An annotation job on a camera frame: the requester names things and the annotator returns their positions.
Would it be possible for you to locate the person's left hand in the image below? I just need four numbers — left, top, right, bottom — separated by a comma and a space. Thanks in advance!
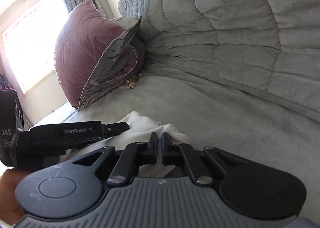
0, 169, 30, 225

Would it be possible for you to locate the folded grey pink quilt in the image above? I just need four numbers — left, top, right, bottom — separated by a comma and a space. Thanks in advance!
80, 40, 147, 109

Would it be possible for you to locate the dark blue hanging jacket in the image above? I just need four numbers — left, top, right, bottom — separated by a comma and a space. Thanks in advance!
0, 74, 13, 91

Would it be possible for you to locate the small beige keychain trinket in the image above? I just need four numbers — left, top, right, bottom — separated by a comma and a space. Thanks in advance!
126, 75, 139, 90

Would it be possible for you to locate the window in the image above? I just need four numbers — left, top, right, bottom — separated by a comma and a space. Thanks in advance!
3, 0, 68, 93

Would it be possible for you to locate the grey quilted headboard cover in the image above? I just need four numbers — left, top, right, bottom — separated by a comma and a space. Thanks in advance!
118, 0, 319, 120

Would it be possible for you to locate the dusty pink pillow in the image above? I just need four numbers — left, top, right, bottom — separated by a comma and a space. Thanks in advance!
54, 0, 141, 111

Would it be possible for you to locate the white Winnie Pooh sweatshirt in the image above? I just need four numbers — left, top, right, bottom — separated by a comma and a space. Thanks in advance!
60, 111, 191, 178

